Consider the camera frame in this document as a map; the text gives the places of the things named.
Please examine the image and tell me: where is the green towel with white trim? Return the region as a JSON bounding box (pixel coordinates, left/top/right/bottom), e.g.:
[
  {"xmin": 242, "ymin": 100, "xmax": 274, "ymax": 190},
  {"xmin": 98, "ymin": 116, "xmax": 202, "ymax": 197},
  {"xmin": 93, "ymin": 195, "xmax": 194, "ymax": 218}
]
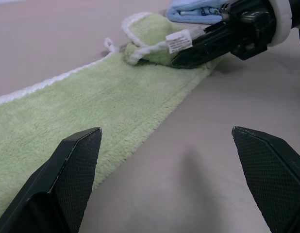
[{"xmin": 0, "ymin": 13, "xmax": 221, "ymax": 230}]

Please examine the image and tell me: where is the folded light blue towel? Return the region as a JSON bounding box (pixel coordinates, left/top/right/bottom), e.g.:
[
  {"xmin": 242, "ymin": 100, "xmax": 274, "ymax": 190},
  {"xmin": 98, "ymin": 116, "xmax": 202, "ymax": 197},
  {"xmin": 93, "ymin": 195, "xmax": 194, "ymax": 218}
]
[{"xmin": 165, "ymin": 0, "xmax": 229, "ymax": 25}]

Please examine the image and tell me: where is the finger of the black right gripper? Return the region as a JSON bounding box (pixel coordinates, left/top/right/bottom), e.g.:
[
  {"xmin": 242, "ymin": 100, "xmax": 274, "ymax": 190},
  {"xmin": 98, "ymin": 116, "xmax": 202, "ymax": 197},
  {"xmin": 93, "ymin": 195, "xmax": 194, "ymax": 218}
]
[
  {"xmin": 202, "ymin": 20, "xmax": 226, "ymax": 33},
  {"xmin": 170, "ymin": 22, "xmax": 238, "ymax": 68}
]

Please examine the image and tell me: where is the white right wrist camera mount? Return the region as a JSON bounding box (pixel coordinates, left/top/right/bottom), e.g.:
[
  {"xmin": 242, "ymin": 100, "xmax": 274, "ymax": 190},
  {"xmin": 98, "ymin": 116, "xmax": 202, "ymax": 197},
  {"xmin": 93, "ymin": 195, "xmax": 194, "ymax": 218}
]
[{"xmin": 268, "ymin": 0, "xmax": 293, "ymax": 47}]

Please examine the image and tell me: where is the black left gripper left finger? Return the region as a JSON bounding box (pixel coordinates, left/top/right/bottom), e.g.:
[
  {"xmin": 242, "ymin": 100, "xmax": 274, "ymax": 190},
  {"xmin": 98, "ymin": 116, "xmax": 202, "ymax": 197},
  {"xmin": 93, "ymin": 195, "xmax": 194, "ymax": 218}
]
[{"xmin": 0, "ymin": 127, "xmax": 103, "ymax": 233}]

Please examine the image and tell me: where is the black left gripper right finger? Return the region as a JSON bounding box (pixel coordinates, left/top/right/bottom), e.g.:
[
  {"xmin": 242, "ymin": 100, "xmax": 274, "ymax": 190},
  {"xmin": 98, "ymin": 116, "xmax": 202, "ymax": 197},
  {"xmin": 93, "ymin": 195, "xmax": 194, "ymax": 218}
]
[{"xmin": 232, "ymin": 125, "xmax": 300, "ymax": 233}]

